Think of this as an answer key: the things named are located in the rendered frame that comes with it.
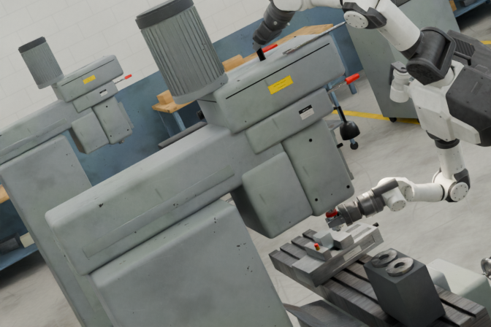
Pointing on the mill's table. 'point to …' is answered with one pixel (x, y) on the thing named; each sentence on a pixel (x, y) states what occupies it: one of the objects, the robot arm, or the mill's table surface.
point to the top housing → (272, 82)
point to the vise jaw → (341, 239)
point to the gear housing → (288, 120)
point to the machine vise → (336, 255)
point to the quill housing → (318, 167)
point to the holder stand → (404, 288)
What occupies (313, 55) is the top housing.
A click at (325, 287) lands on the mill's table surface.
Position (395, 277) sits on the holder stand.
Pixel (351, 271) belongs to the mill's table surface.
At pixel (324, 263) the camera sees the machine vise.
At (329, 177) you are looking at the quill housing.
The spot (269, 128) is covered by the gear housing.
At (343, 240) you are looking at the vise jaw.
